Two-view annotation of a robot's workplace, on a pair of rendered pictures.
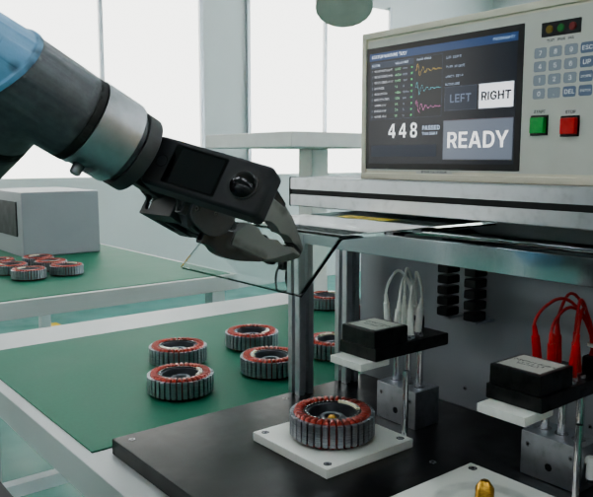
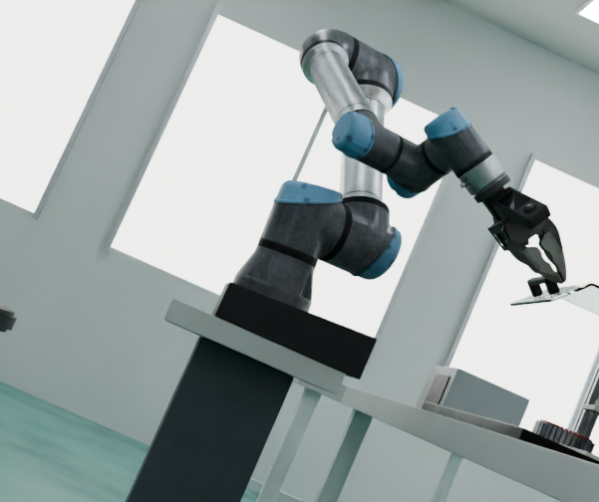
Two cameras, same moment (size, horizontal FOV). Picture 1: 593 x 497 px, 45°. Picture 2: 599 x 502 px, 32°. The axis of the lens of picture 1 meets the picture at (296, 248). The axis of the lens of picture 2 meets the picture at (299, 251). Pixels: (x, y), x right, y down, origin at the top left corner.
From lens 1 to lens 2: 1.28 m
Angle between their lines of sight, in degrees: 38
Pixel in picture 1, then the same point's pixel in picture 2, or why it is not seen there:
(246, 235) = (532, 251)
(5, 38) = (456, 118)
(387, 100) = not seen: outside the picture
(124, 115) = (492, 165)
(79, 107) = (473, 154)
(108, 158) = (477, 181)
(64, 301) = not seen: hidden behind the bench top
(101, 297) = not seen: hidden behind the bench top
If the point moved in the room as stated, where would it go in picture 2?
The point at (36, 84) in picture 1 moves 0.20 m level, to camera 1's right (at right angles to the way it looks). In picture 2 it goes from (460, 138) to (566, 163)
